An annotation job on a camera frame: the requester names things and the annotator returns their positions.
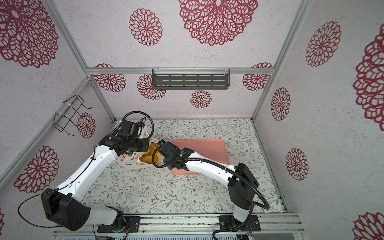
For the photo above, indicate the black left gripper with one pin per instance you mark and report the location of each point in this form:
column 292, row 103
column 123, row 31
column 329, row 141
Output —
column 145, row 144

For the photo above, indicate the white floral paper bag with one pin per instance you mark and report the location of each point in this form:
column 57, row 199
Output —
column 138, row 160

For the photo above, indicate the black wire wall rack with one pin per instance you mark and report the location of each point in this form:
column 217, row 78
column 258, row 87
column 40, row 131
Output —
column 63, row 118

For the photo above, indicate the dark grey wall shelf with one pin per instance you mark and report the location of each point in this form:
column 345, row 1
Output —
column 191, row 80

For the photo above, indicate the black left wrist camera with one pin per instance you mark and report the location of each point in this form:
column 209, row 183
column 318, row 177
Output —
column 129, row 130

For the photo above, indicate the yellow bread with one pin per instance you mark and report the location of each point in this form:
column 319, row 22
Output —
column 147, row 156

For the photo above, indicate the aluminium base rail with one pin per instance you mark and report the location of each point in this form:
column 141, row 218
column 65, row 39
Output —
column 276, row 226

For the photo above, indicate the pink plastic tray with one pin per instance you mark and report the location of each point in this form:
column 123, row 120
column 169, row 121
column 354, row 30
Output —
column 210, row 149

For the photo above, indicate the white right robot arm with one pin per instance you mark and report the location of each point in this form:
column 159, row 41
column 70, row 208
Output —
column 239, row 180

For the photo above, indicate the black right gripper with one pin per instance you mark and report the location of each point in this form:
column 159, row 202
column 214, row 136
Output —
column 170, row 166

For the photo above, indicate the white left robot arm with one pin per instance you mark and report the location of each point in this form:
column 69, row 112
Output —
column 64, row 206

